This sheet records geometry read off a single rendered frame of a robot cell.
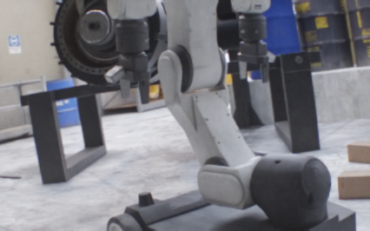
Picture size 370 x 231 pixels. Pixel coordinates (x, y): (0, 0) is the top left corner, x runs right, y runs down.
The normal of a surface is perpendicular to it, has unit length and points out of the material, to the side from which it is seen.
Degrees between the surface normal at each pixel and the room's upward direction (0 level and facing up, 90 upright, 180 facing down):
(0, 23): 90
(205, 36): 100
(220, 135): 60
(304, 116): 90
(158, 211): 45
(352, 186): 90
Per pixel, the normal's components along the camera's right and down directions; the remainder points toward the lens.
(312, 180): 0.35, -0.33
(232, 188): -0.82, 0.17
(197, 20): 0.58, 0.16
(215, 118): 0.41, -0.50
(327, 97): -0.60, 0.16
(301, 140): -0.09, 0.10
